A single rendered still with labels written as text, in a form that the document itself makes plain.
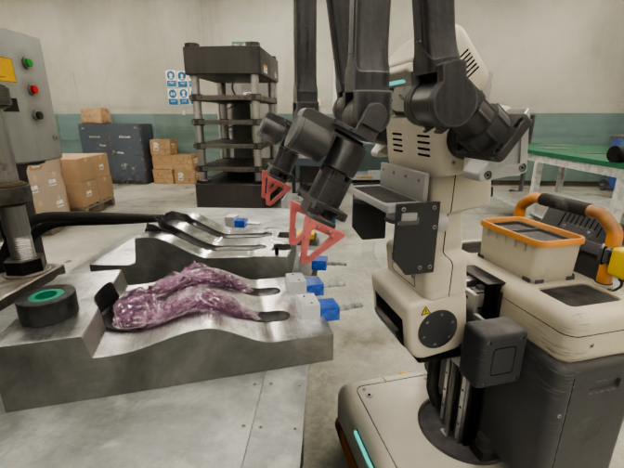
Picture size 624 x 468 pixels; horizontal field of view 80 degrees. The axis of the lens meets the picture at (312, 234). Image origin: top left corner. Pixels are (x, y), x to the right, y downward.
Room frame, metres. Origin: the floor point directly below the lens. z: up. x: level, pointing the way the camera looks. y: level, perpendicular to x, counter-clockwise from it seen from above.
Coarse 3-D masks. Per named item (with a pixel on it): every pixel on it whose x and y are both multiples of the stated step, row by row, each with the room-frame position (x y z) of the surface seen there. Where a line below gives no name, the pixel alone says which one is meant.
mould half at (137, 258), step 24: (192, 216) 1.08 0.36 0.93; (144, 240) 0.87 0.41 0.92; (168, 240) 0.87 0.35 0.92; (216, 240) 0.99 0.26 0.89; (240, 240) 0.99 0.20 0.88; (264, 240) 0.97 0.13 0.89; (288, 240) 0.97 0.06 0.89; (96, 264) 0.88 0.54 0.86; (120, 264) 0.88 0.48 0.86; (144, 264) 0.87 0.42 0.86; (168, 264) 0.87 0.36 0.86; (216, 264) 0.86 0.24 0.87; (240, 264) 0.86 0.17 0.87; (264, 264) 0.85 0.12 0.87; (288, 264) 0.88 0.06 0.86
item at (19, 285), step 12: (48, 264) 1.06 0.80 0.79; (60, 264) 1.06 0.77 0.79; (0, 276) 0.97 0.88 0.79; (36, 276) 0.97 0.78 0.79; (48, 276) 1.00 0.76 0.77; (0, 288) 0.89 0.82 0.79; (12, 288) 0.89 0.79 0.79; (24, 288) 0.91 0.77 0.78; (36, 288) 0.95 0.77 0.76; (0, 300) 0.84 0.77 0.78; (12, 300) 0.87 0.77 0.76
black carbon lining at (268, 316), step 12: (108, 288) 0.64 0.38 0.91; (252, 288) 0.74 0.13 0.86; (264, 288) 0.75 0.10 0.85; (276, 288) 0.75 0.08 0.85; (96, 300) 0.60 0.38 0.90; (108, 300) 0.64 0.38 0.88; (108, 312) 0.62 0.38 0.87; (264, 312) 0.64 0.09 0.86; (276, 312) 0.64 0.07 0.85; (108, 324) 0.58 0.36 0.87
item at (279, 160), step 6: (282, 150) 1.01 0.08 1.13; (276, 156) 1.02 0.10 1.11; (282, 156) 1.01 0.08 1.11; (288, 156) 1.01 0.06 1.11; (294, 156) 1.02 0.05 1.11; (276, 162) 1.01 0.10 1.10; (282, 162) 1.01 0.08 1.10; (288, 162) 1.01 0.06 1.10; (294, 162) 1.03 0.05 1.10; (276, 168) 0.98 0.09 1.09; (282, 168) 1.01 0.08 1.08; (288, 168) 1.01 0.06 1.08; (288, 174) 0.99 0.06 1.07
